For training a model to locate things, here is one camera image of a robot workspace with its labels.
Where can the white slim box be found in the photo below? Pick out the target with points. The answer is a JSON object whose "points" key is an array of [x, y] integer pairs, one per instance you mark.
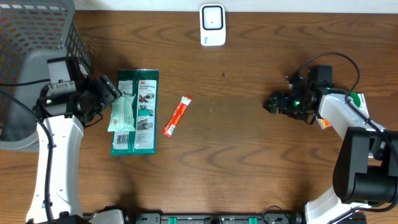
{"points": [[363, 107]]}

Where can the green white gloves package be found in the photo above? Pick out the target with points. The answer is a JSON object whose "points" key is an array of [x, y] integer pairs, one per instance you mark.
{"points": [[143, 84]]}

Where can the orange tissue pack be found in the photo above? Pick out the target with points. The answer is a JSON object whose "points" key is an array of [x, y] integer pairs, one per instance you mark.
{"points": [[323, 123]]}

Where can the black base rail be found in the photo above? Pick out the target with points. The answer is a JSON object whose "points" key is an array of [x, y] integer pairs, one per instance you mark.
{"points": [[269, 216]]}

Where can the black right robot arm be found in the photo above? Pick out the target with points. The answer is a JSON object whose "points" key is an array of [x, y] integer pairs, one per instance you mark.
{"points": [[365, 173]]}

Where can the green lid jar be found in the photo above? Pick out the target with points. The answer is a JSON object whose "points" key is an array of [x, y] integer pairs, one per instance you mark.
{"points": [[356, 99]]}

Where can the mint wet wipes pack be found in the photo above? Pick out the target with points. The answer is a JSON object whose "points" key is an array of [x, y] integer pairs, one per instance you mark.
{"points": [[122, 119]]}

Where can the grey plastic mesh basket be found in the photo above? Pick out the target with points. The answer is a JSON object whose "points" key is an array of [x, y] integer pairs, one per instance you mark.
{"points": [[32, 32]]}

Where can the red stick sachet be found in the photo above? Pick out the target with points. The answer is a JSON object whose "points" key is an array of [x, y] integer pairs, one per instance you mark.
{"points": [[177, 115]]}

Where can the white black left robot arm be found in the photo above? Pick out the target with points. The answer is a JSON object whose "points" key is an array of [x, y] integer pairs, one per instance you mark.
{"points": [[64, 108]]}

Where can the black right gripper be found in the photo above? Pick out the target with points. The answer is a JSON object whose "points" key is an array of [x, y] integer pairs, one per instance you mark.
{"points": [[285, 107]]}

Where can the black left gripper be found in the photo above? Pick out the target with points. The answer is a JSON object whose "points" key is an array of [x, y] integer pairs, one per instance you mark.
{"points": [[106, 90]]}

